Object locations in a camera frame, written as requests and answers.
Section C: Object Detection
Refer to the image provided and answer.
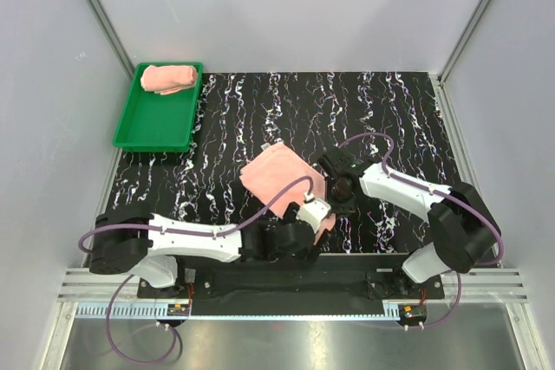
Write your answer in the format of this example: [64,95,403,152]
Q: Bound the pink striped towel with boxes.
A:
[140,65,199,95]

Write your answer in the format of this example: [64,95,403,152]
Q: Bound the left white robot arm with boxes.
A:
[80,204,326,297]

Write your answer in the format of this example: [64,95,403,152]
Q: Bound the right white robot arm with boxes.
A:
[318,147,504,298]

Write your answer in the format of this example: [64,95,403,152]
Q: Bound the black marble pattern mat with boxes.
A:
[93,70,482,255]

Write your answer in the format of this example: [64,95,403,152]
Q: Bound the green plastic tray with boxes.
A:
[113,62,203,153]

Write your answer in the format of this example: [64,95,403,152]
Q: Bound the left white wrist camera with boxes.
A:
[296,192,331,233]

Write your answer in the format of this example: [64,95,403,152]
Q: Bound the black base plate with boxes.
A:
[137,253,445,317]

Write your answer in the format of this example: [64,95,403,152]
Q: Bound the white slotted cable duct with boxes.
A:
[75,302,191,320]

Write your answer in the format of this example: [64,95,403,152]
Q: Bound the aluminium frame rail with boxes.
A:
[460,268,528,303]

